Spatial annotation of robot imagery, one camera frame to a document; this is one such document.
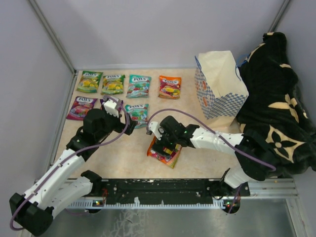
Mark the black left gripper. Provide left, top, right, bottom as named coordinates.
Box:
left=95, top=103, right=137, bottom=141

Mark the teal snack packet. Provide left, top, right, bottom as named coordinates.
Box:
left=126, top=75, right=152, bottom=98
left=125, top=104, right=149, bottom=128

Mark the purple snack packet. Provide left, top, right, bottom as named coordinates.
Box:
left=66, top=96, right=97, bottom=120
left=100, top=97, right=123, bottom=112

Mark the orange snack packet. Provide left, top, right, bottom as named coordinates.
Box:
left=158, top=75, right=182, bottom=99
left=147, top=137, right=182, bottom=169

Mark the green snack packet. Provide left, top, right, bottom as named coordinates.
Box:
left=77, top=71, right=103, bottom=93
left=101, top=75, right=125, bottom=95

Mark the blue checkered paper bag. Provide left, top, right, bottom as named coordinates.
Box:
left=195, top=51, right=249, bottom=127

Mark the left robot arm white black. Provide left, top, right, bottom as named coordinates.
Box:
left=9, top=109, right=136, bottom=237

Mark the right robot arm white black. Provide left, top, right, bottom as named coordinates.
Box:
left=147, top=116, right=276, bottom=196

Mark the black floral blanket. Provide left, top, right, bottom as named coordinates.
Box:
left=237, top=32, right=316, bottom=175

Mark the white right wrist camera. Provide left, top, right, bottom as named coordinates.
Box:
left=146, top=121, right=164, bottom=140

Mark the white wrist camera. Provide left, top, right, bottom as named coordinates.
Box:
left=146, top=121, right=164, bottom=140
left=102, top=95, right=120, bottom=118

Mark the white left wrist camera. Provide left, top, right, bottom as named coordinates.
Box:
left=102, top=95, right=120, bottom=118

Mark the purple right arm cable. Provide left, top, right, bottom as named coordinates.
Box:
left=147, top=108, right=277, bottom=214

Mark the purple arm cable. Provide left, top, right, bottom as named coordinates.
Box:
left=9, top=95, right=131, bottom=232
left=147, top=108, right=277, bottom=214

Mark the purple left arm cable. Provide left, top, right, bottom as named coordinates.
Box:
left=9, top=95, right=131, bottom=232

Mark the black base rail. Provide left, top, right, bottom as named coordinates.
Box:
left=84, top=179, right=250, bottom=205

